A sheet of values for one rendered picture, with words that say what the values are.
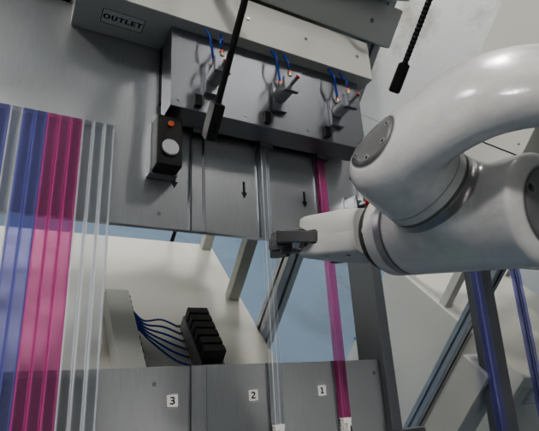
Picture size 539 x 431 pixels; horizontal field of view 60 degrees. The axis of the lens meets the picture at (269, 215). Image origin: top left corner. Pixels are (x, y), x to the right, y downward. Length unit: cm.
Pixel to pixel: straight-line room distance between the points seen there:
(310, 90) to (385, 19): 23
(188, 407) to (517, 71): 50
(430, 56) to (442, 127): 456
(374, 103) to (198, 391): 470
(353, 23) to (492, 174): 60
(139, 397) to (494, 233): 43
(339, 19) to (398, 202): 59
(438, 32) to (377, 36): 397
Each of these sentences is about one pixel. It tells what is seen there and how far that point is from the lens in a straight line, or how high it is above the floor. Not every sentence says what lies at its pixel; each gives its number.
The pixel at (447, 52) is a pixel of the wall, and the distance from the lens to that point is 479.
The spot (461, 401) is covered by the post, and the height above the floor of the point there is 77.
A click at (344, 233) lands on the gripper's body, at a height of 110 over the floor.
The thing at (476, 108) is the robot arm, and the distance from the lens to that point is 33.
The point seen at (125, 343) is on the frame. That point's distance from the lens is 96.
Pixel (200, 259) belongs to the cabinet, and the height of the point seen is 62.
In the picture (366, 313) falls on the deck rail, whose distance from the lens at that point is 81.
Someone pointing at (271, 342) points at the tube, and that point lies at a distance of 67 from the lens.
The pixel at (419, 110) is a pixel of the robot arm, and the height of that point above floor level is 124.
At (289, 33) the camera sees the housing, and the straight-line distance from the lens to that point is 82.
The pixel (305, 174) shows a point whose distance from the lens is 79.
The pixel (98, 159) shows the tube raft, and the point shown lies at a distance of 66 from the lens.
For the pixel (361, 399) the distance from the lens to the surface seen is 76.
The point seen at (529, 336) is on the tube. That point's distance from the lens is 92.
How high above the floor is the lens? 125
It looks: 19 degrees down
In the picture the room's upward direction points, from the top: 18 degrees clockwise
